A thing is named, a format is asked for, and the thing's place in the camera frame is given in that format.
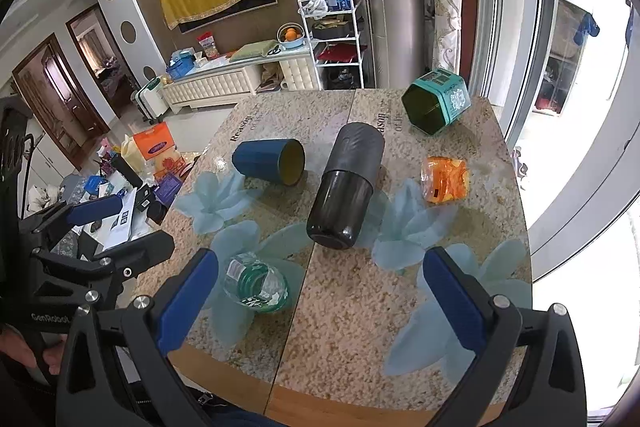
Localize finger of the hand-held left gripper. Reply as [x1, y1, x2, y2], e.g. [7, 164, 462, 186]
[30, 229, 176, 293]
[20, 195, 124, 250]

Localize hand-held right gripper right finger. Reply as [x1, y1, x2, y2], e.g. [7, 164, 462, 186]
[422, 246, 588, 427]

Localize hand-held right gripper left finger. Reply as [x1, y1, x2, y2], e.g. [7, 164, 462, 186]
[55, 248, 221, 427]

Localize blue cup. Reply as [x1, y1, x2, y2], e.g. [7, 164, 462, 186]
[231, 138, 306, 186]

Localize person's left hand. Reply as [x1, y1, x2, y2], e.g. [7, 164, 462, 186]
[0, 324, 67, 377]

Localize white paper sheets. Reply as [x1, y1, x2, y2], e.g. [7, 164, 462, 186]
[102, 187, 138, 250]

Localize purple box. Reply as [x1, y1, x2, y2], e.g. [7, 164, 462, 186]
[152, 172, 185, 208]

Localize yellow plastic bag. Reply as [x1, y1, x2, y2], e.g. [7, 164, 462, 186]
[120, 134, 148, 175]

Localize brown wooden door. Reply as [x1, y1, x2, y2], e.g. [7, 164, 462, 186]
[11, 33, 111, 170]

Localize clear plastic bottle green label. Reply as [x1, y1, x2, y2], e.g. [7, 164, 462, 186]
[222, 252, 291, 314]

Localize orange white carton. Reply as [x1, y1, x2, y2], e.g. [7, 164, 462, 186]
[132, 123, 187, 180]

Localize white suitcase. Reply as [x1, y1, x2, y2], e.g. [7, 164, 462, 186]
[135, 78, 168, 124]

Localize orange snack packet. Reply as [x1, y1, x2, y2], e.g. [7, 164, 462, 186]
[420, 155, 471, 204]

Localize dark grey thermos bottle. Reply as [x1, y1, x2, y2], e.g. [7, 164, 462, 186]
[306, 122, 385, 251]

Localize blue plastic basket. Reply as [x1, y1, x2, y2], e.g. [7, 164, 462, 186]
[165, 52, 197, 80]

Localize white tufted cabinet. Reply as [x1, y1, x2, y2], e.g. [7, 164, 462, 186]
[161, 42, 321, 112]

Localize red snack bag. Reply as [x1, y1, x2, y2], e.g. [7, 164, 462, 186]
[196, 32, 221, 59]

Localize teal hexagonal tin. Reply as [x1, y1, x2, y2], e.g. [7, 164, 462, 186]
[401, 69, 472, 136]

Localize green cushion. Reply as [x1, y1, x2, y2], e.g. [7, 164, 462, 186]
[229, 41, 281, 62]

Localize bowl of oranges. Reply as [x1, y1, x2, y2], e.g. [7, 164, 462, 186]
[277, 23, 307, 52]

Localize white shelf rack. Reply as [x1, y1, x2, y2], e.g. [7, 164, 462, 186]
[298, 0, 365, 92]

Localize black storage box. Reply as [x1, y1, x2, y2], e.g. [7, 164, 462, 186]
[311, 19, 353, 40]

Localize white plastic bag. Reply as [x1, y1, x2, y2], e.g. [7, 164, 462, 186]
[298, 0, 329, 18]

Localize blue hanging garment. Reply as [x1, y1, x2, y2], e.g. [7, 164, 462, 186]
[572, 9, 601, 48]

